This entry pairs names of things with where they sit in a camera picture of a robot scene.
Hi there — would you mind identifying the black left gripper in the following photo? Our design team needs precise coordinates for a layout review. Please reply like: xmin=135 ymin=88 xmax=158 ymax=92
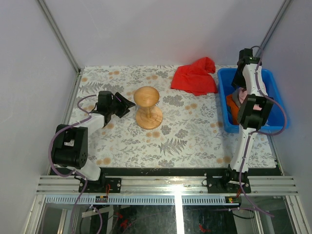
xmin=109 ymin=93 xmax=136 ymax=117

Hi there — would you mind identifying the wooden hat stand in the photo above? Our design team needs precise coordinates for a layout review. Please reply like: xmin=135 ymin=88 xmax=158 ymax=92
xmin=134 ymin=86 xmax=163 ymax=130

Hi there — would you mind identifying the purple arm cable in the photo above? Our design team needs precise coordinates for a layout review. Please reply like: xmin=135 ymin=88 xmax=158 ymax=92
xmin=48 ymin=94 xmax=104 ymax=234
xmin=229 ymin=45 xmax=288 ymax=218

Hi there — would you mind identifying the right aluminium corner post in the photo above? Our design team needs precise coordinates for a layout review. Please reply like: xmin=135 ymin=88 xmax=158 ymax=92
xmin=248 ymin=0 xmax=293 ymax=59

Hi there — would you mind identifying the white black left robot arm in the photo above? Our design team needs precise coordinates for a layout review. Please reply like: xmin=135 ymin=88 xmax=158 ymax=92
xmin=48 ymin=91 xmax=136 ymax=193

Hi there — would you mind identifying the blue plastic bin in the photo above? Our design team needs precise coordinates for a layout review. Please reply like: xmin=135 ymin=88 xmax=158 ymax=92
xmin=217 ymin=67 xmax=289 ymax=134

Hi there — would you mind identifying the white slotted cable duct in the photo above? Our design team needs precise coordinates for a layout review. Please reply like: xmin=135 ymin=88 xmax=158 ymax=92
xmin=46 ymin=195 xmax=241 ymax=206

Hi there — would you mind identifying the floral patterned table mat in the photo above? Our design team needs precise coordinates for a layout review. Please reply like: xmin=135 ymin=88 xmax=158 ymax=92
xmin=68 ymin=64 xmax=276 ymax=169

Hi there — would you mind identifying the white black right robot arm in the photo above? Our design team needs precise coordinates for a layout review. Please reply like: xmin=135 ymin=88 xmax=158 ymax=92
xmin=222 ymin=48 xmax=273 ymax=193

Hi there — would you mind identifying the pink bucket hat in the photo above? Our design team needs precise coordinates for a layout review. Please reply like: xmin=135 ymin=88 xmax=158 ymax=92
xmin=238 ymin=82 xmax=267 ymax=104

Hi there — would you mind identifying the red cloth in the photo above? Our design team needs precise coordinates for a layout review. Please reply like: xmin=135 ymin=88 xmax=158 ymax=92
xmin=171 ymin=57 xmax=218 ymax=96

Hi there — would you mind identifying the grey bucket hat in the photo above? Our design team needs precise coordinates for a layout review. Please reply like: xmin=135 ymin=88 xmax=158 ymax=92
xmin=232 ymin=89 xmax=241 ymax=107

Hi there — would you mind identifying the orange hat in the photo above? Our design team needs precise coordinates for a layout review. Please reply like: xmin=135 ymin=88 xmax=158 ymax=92
xmin=226 ymin=94 xmax=240 ymax=125

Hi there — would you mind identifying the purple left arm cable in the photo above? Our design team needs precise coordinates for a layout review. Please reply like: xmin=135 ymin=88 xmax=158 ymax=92
xmin=48 ymin=94 xmax=104 ymax=234

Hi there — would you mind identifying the aluminium mounting rail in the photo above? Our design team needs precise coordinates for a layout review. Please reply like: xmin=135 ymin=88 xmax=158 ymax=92
xmin=36 ymin=175 xmax=299 ymax=196

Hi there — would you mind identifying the aluminium corner frame post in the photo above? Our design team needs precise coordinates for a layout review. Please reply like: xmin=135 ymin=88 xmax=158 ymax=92
xmin=36 ymin=0 xmax=81 ymax=74

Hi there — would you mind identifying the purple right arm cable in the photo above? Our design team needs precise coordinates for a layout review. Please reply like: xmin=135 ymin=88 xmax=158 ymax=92
xmin=229 ymin=45 xmax=288 ymax=218

